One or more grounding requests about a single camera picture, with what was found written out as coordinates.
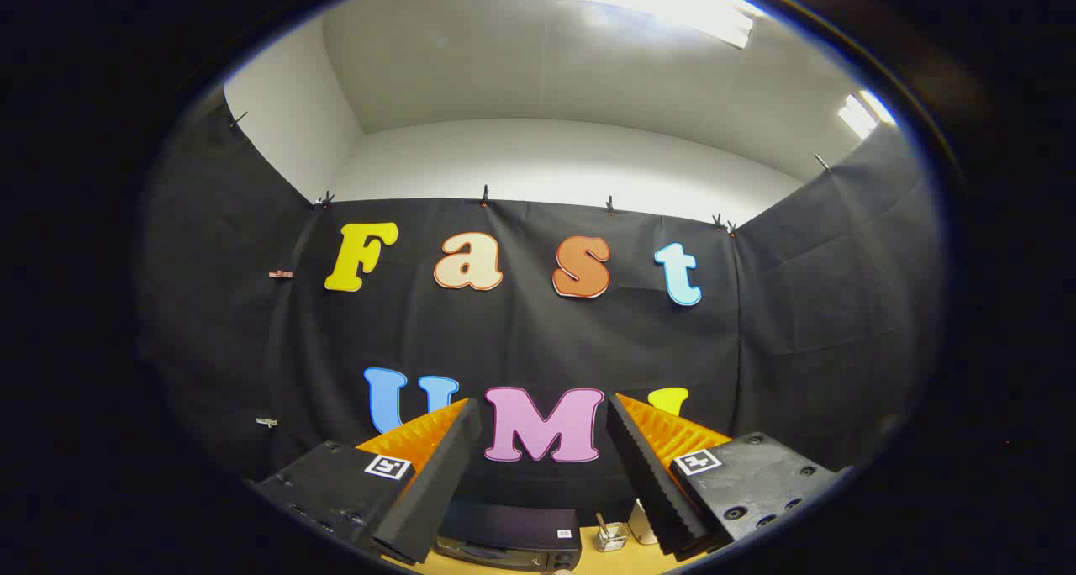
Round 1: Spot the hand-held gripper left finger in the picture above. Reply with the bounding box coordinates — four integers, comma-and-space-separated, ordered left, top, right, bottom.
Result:
252, 398, 484, 567

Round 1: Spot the white bread toaster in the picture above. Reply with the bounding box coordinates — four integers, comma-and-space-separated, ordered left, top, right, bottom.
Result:
628, 499, 659, 546

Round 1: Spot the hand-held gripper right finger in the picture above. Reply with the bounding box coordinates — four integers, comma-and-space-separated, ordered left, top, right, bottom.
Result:
606, 393, 838, 562

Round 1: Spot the small ceiling light panel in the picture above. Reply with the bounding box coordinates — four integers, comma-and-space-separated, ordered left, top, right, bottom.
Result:
837, 90, 897, 140

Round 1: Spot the black toaster oven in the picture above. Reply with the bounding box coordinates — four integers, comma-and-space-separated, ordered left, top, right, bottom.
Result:
433, 498, 583, 572

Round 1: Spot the black backdrop cloth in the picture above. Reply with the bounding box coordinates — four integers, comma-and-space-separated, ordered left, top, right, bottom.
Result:
139, 87, 942, 525

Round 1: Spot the large ceiling light panel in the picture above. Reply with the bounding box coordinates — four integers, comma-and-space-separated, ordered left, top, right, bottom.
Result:
551, 0, 767, 50

